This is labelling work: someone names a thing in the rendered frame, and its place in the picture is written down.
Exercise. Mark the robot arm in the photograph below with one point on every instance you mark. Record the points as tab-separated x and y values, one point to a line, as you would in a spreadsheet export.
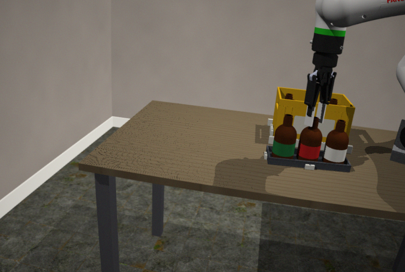
330	27

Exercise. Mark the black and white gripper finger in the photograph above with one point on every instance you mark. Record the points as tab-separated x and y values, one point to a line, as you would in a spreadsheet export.
325	96
312	93

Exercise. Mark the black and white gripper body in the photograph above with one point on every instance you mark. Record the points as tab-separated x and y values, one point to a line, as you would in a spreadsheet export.
324	64

